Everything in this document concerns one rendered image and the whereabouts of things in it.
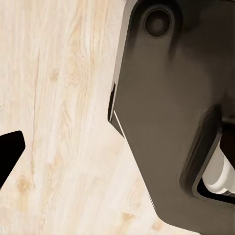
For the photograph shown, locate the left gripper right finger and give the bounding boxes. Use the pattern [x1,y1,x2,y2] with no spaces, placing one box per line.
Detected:
[219,130,235,169]

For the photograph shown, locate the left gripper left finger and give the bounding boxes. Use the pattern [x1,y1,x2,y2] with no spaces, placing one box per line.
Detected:
[0,130,25,189]

